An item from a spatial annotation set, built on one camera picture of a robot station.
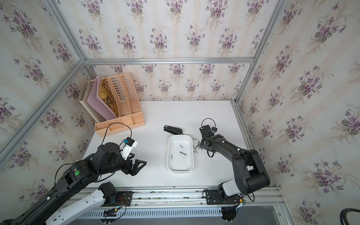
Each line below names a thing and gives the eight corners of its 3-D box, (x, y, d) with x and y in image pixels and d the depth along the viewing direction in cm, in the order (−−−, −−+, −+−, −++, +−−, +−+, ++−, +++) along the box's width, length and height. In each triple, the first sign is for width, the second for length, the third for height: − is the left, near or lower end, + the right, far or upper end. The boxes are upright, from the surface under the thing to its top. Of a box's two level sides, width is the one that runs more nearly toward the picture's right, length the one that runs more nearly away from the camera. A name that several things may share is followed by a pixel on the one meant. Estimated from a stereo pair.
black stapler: (163, 130, 103) (163, 127, 100) (165, 126, 104) (165, 124, 102) (181, 136, 99) (181, 133, 96) (183, 132, 101) (183, 130, 98)
